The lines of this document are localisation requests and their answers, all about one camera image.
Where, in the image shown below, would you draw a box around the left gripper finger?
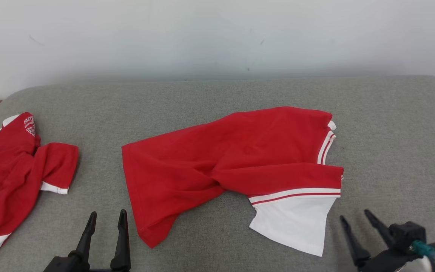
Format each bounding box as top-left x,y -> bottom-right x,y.
111,209 -> 131,270
69,212 -> 97,269

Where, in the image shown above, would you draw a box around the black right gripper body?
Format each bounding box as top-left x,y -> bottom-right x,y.
357,247 -> 422,272

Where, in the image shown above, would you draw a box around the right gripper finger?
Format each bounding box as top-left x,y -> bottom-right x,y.
340,215 -> 371,269
364,210 -> 395,248

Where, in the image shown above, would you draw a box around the red Bulls 23 shorts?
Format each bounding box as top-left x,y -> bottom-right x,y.
0,112 -> 79,265

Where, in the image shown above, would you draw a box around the red Bulls jersey white sleeves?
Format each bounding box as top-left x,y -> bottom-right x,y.
122,106 -> 344,257

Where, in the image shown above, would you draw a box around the grey fabric sofa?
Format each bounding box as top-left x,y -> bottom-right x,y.
0,76 -> 435,272

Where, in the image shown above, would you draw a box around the teal right camera connector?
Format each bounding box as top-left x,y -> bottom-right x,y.
410,240 -> 435,262

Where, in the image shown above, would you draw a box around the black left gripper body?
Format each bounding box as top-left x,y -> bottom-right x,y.
43,256 -> 131,272

